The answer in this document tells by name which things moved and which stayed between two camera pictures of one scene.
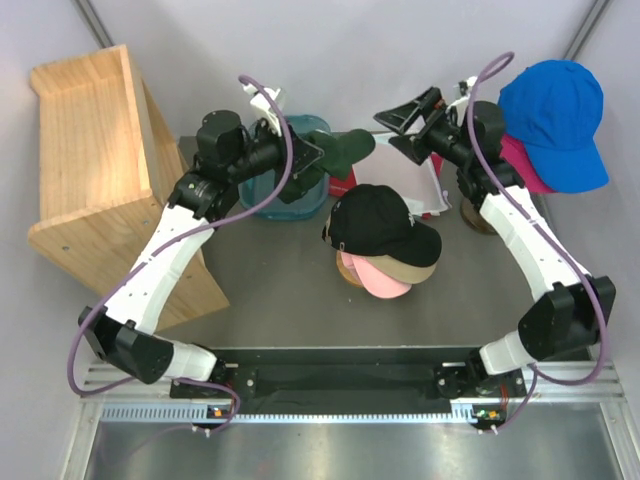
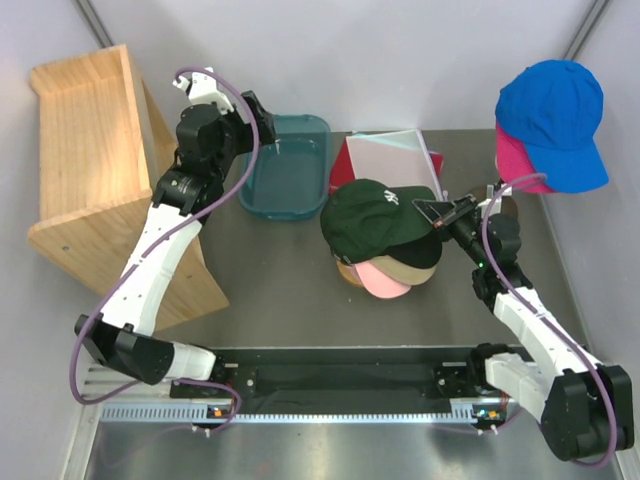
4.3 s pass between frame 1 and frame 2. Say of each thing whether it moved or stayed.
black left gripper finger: moved
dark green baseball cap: moved
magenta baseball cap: stayed
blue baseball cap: stayed
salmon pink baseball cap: stayed
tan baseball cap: stayed
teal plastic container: stayed
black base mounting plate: stayed
